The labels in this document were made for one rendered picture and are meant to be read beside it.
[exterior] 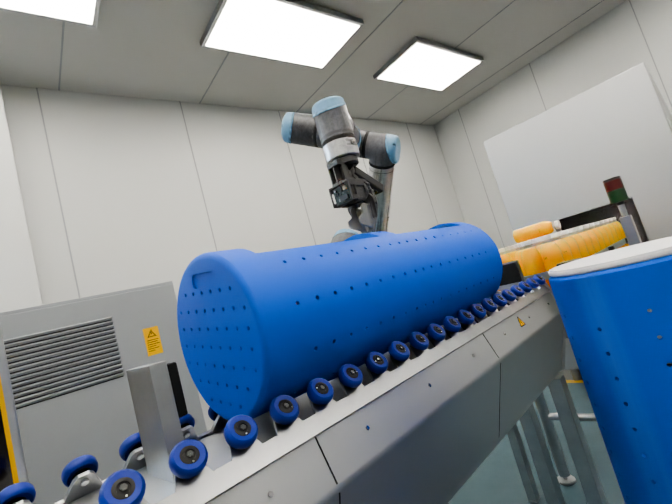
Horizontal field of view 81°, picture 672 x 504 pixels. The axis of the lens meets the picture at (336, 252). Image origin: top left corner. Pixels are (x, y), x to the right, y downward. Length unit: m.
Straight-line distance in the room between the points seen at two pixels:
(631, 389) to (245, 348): 0.63
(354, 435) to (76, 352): 1.78
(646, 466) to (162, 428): 0.76
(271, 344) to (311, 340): 0.08
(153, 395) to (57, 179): 3.35
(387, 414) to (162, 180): 3.51
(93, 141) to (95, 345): 2.20
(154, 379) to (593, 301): 0.70
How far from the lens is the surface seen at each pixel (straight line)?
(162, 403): 0.61
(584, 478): 1.75
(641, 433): 0.87
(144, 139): 4.16
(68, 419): 2.30
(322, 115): 1.05
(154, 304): 2.36
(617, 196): 1.91
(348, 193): 0.97
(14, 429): 0.93
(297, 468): 0.63
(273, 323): 0.59
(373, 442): 0.72
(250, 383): 0.63
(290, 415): 0.63
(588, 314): 0.82
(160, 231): 3.83
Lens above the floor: 1.10
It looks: 6 degrees up
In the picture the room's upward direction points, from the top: 16 degrees counter-clockwise
